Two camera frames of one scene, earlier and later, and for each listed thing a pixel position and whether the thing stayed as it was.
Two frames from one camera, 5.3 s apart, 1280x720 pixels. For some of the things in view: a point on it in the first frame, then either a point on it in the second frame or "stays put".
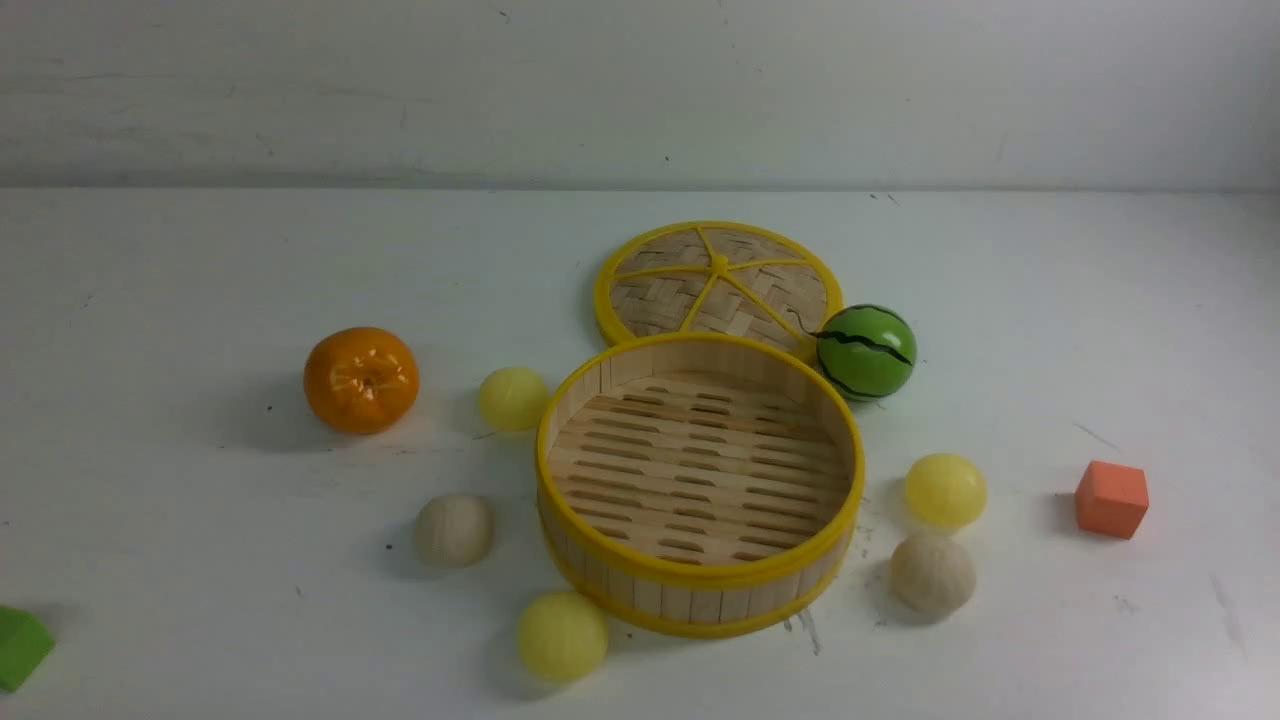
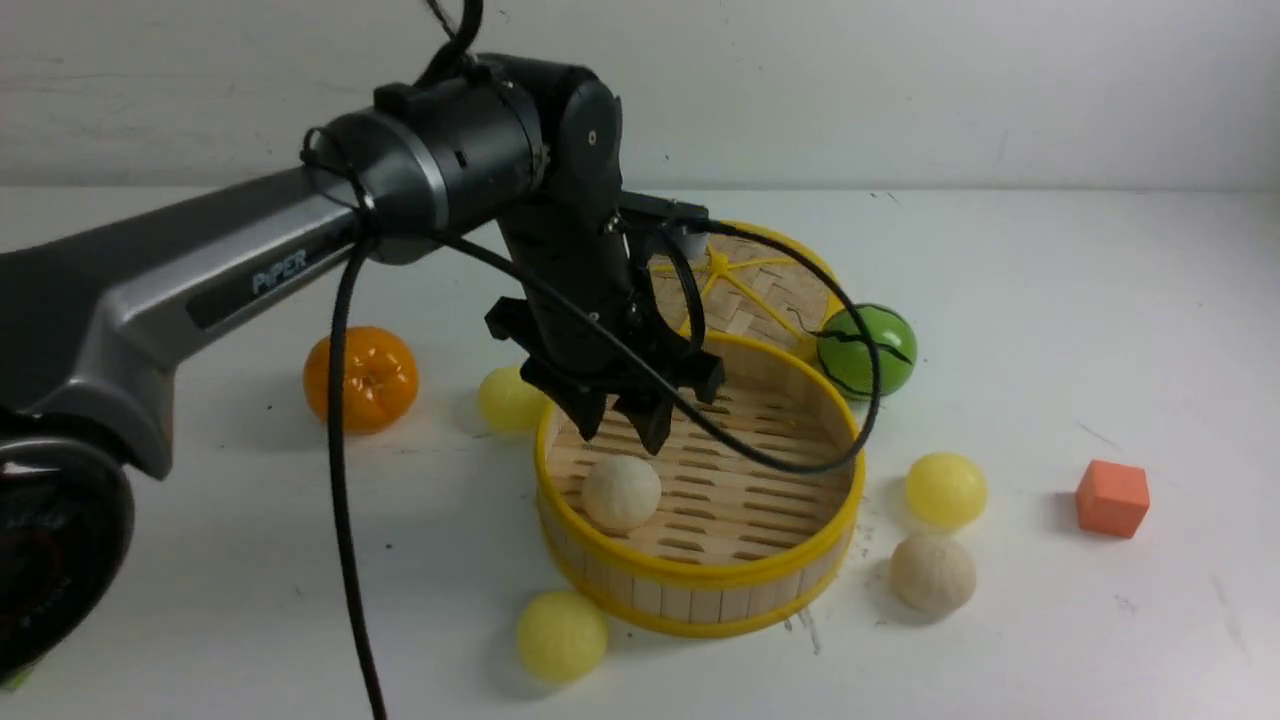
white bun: (932, 574) stays put
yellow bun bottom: (562, 636) stays put
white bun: (454, 531) -> (621, 493)
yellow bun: (945, 490) stays put
